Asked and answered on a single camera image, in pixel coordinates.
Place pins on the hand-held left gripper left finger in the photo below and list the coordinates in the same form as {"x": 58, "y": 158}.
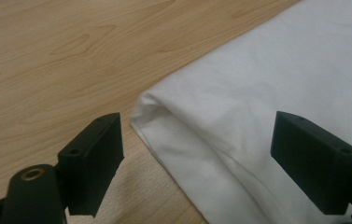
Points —
{"x": 92, "y": 161}

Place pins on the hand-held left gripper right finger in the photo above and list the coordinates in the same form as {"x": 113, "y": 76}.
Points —
{"x": 316, "y": 161}

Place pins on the white T-shirt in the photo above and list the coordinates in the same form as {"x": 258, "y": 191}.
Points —
{"x": 257, "y": 77}

